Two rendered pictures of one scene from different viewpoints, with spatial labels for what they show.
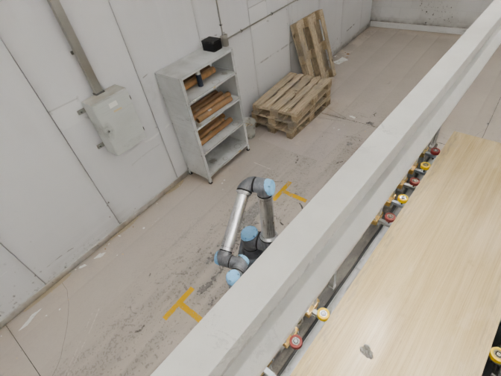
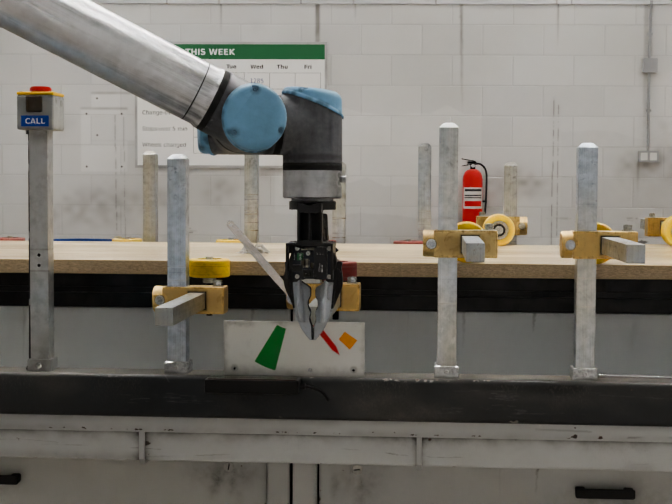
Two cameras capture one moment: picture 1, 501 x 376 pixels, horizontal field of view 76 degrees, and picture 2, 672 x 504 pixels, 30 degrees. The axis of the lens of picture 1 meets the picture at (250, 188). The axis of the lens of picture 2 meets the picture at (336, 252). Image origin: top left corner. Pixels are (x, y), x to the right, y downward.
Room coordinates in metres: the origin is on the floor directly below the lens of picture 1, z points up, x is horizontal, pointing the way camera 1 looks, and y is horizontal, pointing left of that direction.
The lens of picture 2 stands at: (2.40, 1.62, 1.05)
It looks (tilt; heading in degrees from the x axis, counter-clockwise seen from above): 3 degrees down; 226
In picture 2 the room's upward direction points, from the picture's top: straight up
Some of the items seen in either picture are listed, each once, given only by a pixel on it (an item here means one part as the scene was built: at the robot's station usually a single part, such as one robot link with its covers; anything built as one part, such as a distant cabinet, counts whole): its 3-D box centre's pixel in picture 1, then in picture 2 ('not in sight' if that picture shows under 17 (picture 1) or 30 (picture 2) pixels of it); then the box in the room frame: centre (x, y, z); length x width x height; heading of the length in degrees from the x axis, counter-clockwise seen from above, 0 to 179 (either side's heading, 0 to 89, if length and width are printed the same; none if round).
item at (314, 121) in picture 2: (234, 280); (310, 129); (1.12, 0.21, 1.14); 0.10 x 0.09 x 0.12; 151
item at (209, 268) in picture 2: (323, 316); (209, 285); (0.90, -0.32, 0.85); 0.08 x 0.08 x 0.11
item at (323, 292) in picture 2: not in sight; (322, 310); (1.11, 0.23, 0.86); 0.06 x 0.03 x 0.09; 42
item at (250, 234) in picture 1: (250, 237); not in sight; (1.70, 0.07, 0.79); 0.17 x 0.15 x 0.18; 61
